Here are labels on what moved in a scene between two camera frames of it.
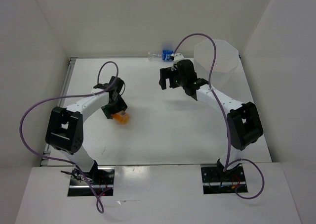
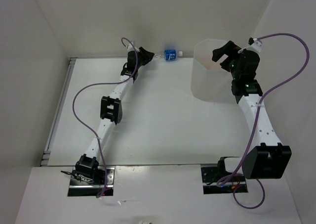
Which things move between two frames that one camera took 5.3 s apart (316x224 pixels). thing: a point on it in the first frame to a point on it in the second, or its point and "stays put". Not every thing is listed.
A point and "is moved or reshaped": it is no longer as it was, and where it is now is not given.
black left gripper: (121, 106) to (147, 57)
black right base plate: (215, 181) stays put
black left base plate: (101, 178) stays put
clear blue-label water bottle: (163, 56) is moved or reshaped
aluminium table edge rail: (45, 162) stays put
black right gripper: (166, 73) to (230, 49)
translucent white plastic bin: (224, 70) stays put
